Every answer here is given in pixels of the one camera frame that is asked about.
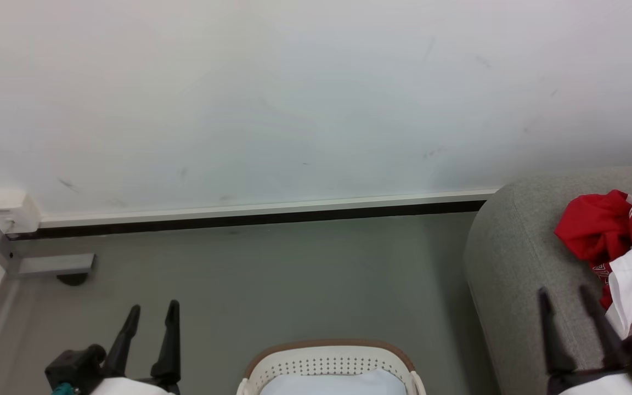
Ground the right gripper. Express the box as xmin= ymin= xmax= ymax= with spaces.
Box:
xmin=538 ymin=284 xmax=632 ymax=395

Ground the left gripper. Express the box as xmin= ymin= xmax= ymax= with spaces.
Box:
xmin=77 ymin=300 xmax=181 ymax=395

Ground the red clothing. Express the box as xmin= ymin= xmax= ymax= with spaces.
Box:
xmin=554 ymin=172 xmax=632 ymax=320

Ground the white brown-rimmed laundry basket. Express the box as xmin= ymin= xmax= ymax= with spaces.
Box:
xmin=236 ymin=339 xmax=427 ymax=395

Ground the grey fabric sofa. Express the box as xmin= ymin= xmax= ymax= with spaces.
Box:
xmin=463 ymin=165 xmax=632 ymax=395

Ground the black round foot pad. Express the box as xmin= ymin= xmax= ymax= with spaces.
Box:
xmin=56 ymin=272 xmax=90 ymax=287

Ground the white corner block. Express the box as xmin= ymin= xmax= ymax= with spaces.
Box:
xmin=0 ymin=189 xmax=42 ymax=236

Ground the light blue cloth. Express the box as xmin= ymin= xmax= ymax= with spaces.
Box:
xmin=259 ymin=368 xmax=408 ymax=395

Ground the grey metal partition frame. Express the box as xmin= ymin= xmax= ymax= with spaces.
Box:
xmin=0 ymin=185 xmax=96 ymax=363

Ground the black white wall baseboard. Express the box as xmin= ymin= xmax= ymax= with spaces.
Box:
xmin=6 ymin=188 xmax=500 ymax=241

